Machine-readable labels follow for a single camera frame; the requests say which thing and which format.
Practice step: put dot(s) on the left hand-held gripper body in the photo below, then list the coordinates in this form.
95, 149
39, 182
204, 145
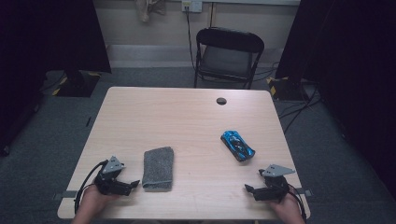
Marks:
109, 183

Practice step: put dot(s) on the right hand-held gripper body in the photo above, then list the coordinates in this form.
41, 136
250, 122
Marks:
271, 186

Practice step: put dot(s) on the grey cloth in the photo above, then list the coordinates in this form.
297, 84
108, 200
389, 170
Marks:
158, 168

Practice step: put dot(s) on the blue toy car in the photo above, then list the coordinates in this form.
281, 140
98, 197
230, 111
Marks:
237, 145

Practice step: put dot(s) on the person's left hand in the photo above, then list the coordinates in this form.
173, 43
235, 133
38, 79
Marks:
93, 199

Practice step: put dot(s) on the person's right hand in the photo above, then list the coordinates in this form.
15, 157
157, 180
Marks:
286, 208

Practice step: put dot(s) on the grey tape strip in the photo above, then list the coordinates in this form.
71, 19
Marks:
63, 195
307, 192

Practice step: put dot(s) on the black table grommet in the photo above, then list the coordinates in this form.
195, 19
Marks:
221, 101

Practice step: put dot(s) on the black stand base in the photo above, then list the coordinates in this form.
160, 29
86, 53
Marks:
285, 88
79, 84

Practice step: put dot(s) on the black folding chair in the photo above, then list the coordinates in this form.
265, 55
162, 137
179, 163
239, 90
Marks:
229, 59

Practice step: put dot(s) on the black curtain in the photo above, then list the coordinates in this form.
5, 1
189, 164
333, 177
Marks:
351, 77
37, 46

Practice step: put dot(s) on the beige hanging cloth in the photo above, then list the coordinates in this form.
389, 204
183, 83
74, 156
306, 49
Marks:
146, 9

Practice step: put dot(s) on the white wall outlet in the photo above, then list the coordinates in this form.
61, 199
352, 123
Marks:
192, 5

